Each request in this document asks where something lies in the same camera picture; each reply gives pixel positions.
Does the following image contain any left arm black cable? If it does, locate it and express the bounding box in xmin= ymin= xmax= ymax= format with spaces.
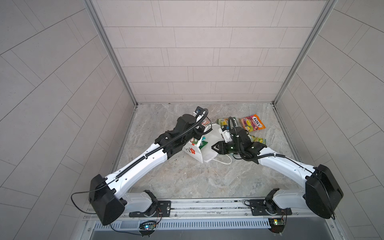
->
xmin=70 ymin=179 xmax=160 ymax=236

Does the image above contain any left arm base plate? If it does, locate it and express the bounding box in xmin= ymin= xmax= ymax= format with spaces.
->
xmin=129 ymin=201 xmax=172 ymax=218

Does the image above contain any circuit board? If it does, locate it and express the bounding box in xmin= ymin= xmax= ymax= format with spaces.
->
xmin=268 ymin=218 xmax=286 ymax=235
xmin=139 ymin=221 xmax=157 ymax=237

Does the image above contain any white floral paper bag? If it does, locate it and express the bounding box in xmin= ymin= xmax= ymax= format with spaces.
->
xmin=183 ymin=124 xmax=233 ymax=165

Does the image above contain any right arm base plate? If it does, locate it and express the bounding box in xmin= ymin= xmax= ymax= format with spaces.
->
xmin=247 ymin=199 xmax=293 ymax=216

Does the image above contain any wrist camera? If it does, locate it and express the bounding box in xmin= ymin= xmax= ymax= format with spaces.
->
xmin=193 ymin=106 xmax=204 ymax=118
xmin=221 ymin=130 xmax=233 ymax=143

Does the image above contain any aluminium mounting rail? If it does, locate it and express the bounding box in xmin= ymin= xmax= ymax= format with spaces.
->
xmin=83 ymin=196 xmax=335 ymax=222

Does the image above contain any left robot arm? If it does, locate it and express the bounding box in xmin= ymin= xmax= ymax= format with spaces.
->
xmin=88 ymin=107 xmax=209 ymax=226

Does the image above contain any orange pink Fox's candy bag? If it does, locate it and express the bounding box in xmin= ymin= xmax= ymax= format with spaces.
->
xmin=240 ymin=115 xmax=266 ymax=132

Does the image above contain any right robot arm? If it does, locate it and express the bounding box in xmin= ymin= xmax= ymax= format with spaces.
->
xmin=212 ymin=127 xmax=344 ymax=219

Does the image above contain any right circuit board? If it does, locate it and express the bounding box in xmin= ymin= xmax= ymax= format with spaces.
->
xmin=268 ymin=218 xmax=286 ymax=235

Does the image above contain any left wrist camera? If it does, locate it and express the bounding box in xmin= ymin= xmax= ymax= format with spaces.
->
xmin=193 ymin=106 xmax=204 ymax=118

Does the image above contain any left circuit board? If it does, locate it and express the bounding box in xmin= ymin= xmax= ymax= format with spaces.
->
xmin=139 ymin=221 xmax=157 ymax=237

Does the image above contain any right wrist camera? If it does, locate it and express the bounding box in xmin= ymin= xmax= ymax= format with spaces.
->
xmin=221 ymin=130 xmax=233 ymax=143

